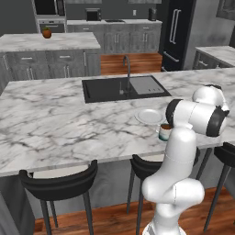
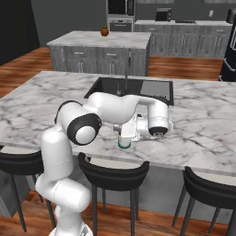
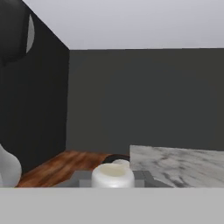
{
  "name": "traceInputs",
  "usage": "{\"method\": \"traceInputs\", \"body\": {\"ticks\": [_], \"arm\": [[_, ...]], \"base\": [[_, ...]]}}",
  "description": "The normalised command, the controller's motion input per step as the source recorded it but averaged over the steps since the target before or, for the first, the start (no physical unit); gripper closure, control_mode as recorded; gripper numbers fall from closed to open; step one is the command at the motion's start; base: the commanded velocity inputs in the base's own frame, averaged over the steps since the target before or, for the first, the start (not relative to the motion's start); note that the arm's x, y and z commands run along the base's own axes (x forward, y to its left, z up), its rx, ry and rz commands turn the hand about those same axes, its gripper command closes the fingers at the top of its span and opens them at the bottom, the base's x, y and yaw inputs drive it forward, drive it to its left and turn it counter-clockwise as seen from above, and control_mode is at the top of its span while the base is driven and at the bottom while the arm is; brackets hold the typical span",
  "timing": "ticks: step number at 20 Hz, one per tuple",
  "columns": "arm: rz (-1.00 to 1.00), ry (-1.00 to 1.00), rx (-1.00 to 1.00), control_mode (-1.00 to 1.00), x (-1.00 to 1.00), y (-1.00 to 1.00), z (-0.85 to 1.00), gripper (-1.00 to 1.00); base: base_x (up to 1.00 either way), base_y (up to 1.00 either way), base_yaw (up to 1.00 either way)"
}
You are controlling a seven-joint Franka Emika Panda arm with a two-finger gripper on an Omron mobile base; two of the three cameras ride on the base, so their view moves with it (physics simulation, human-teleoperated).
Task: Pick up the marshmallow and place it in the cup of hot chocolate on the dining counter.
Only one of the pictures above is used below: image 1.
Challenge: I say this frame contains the grey side counter cupboards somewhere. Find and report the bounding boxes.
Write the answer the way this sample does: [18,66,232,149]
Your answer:
[192,50,235,71]

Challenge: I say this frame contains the black sink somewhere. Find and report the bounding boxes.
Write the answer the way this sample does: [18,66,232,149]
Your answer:
[81,74,173,105]

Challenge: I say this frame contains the white round plate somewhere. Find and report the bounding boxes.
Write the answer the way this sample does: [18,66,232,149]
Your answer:
[134,107,166,126]

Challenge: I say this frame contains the black sink tap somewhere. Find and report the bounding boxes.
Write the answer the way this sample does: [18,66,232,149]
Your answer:
[119,54,135,95]

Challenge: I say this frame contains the black bar stool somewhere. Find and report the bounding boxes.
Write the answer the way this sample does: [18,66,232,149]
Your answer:
[196,141,235,233]
[126,147,201,235]
[17,159,99,235]

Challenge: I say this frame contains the grey island cupboards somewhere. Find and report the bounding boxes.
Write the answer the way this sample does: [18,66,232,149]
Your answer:
[0,49,102,95]

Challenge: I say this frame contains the black hob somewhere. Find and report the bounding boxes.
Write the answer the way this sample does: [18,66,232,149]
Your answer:
[104,18,126,24]

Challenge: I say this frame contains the black fridge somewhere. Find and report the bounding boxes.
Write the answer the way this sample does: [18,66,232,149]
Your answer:
[158,0,197,73]

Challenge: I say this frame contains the black toaster oven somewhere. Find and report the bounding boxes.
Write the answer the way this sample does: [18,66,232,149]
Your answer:
[84,7,103,22]

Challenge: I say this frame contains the black kettle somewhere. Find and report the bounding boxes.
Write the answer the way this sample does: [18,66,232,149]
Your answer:
[148,7,159,22]

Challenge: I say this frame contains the potted plant in brown pot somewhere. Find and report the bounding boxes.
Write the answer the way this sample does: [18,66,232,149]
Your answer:
[41,26,52,39]

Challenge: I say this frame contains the black microwave oven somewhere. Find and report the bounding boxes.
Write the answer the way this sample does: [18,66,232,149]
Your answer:
[32,0,67,17]

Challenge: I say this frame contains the grey wall counter cupboards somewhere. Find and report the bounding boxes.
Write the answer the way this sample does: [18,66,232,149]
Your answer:
[66,22,162,55]

